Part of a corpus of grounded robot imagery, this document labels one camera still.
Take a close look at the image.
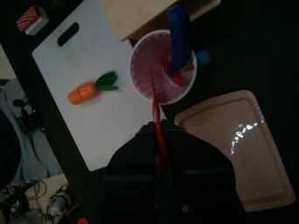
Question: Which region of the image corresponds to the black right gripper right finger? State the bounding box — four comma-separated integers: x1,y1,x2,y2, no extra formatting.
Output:
163,118,250,224

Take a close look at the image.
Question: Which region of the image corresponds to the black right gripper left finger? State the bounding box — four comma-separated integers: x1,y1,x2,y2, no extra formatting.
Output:
102,122,162,224

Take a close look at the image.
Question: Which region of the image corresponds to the red toy knife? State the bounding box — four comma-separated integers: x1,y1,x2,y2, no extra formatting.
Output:
149,66,171,172

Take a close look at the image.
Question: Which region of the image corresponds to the beige plastic tray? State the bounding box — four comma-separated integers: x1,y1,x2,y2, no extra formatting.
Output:
173,89,297,213

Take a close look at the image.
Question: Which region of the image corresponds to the grey blue cloth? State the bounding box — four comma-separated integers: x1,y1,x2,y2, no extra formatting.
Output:
0,78,63,186

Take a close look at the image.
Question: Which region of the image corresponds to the orange toy carrot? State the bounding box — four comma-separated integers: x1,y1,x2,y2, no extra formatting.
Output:
67,71,121,106

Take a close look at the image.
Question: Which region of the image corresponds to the small black device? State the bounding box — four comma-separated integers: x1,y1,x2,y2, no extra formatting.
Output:
18,113,43,133

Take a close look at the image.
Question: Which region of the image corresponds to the white plastic cutting board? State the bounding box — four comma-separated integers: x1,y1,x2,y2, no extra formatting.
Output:
32,0,169,172

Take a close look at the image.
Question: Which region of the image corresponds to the white red-rimmed bowl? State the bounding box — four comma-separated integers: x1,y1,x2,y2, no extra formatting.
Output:
129,29,199,106

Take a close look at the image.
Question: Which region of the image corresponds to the small blue block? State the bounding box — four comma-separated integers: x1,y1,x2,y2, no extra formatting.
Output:
195,50,213,67

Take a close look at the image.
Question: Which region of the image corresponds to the light wooden board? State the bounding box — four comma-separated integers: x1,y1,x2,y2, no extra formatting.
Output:
99,0,222,42

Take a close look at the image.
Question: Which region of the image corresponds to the salmon sushi toy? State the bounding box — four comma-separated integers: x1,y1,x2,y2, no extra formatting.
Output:
15,4,51,37

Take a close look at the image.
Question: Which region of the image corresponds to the blue utensil handle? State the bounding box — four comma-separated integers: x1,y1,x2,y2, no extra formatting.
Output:
162,3,193,88

